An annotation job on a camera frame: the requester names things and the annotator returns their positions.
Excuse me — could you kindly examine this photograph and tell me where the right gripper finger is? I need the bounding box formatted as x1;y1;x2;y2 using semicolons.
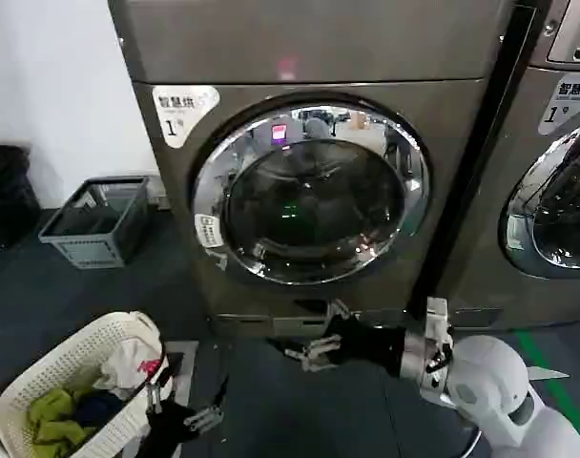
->
324;299;361;326
283;332;344;373

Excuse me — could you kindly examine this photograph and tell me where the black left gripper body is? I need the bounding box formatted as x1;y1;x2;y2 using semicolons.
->
144;401;197;458

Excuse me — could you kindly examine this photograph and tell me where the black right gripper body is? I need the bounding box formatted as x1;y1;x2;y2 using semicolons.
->
326;316;409;380

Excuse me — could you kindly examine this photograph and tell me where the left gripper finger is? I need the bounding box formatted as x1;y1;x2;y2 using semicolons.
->
143;363;178;415
183;375;230;429

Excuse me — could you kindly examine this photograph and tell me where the white garment with red print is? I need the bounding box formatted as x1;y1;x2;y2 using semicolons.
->
101;327;170;400

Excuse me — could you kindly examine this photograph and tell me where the dark blue garment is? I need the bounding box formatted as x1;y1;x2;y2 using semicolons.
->
74;388;127;428

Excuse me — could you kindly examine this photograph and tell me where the white woven laundry basket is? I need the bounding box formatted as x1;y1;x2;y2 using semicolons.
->
0;310;177;458

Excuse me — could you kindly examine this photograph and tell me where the green garment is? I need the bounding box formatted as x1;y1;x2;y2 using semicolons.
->
27;386;98;446

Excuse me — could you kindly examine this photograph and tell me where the round glass dryer door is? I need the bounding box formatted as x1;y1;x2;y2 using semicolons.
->
189;93;435;287
497;127;580;281

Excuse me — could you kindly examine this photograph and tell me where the small white door sticker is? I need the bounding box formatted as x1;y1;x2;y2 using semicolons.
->
194;213;225;250

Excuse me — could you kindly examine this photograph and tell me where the grey plastic crate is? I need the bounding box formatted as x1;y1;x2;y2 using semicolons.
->
37;175;151;270

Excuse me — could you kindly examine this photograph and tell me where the grey front-loading dryer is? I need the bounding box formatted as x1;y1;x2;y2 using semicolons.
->
432;0;580;331
107;0;539;339

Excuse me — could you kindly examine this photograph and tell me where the white number sticker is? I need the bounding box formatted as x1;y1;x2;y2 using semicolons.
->
151;84;222;150
536;73;580;135

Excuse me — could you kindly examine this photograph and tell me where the black bag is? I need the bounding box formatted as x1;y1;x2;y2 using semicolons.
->
0;139;41;250

